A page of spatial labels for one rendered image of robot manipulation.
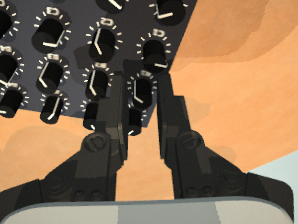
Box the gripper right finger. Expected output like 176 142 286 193
157 73 294 223

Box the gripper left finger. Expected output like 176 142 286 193
0 75 129 222

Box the black knob box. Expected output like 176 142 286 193
0 0 198 136

